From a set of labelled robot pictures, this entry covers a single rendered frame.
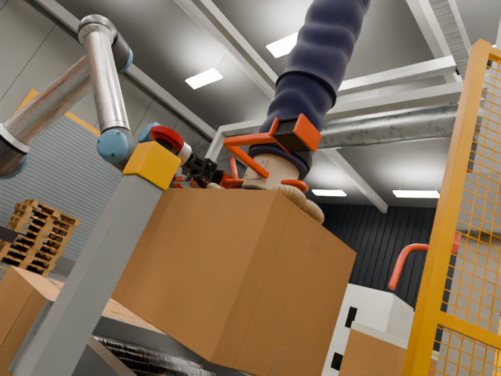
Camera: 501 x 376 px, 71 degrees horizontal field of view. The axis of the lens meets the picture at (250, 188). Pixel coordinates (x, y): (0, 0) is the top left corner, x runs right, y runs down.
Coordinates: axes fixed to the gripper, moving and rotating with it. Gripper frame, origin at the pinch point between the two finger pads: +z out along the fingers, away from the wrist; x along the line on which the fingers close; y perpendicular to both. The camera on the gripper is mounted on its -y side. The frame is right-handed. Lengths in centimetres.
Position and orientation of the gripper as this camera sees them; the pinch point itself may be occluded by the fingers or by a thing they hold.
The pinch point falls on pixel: (218, 184)
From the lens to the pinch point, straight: 142.3
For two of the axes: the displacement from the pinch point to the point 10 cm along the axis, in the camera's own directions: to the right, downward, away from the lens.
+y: 6.8, 0.1, -7.3
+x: 3.6, -8.8, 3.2
